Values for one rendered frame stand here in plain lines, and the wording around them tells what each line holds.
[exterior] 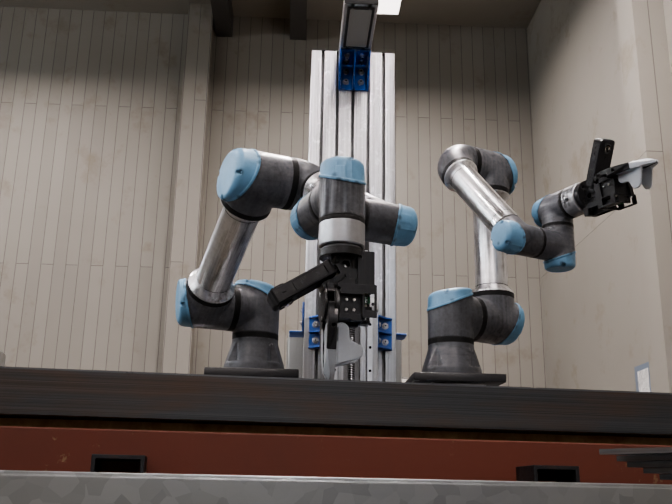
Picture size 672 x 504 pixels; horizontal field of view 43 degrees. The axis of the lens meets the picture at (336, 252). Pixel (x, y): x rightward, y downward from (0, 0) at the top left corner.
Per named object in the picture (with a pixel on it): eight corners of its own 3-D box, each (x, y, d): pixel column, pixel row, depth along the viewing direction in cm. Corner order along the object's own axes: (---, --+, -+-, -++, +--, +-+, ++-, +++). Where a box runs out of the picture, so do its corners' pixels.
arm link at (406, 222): (321, 211, 196) (413, 263, 151) (276, 204, 191) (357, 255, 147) (331, 162, 194) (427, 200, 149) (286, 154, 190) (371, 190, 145)
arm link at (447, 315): (417, 341, 217) (417, 290, 221) (460, 346, 223) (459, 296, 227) (445, 334, 207) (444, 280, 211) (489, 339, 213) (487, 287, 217)
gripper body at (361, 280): (377, 321, 129) (377, 246, 132) (321, 319, 128) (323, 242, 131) (367, 331, 136) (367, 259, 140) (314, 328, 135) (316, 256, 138)
